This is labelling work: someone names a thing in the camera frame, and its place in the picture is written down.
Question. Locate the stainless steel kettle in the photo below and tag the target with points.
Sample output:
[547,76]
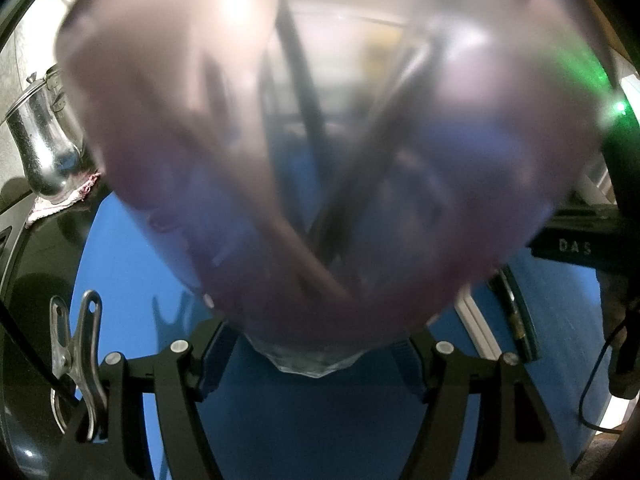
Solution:
[40,150]

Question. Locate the white cloth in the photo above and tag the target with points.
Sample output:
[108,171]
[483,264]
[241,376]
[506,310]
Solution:
[50,207]

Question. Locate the metal spring clip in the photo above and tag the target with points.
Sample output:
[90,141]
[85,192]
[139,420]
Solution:
[85,360]

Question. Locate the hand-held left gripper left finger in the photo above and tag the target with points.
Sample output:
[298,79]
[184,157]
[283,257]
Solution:
[217,360]

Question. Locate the purple plastic cup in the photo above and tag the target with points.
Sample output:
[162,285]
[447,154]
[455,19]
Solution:
[200,160]

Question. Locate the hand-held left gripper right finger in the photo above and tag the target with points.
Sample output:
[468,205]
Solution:
[412,365]

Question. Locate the blue mat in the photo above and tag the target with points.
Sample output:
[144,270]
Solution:
[310,425]

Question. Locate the plain teal chopstick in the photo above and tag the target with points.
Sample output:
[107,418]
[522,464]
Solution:
[300,90]

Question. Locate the silver kitchen appliance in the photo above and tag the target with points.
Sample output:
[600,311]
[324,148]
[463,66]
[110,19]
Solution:
[595,187]

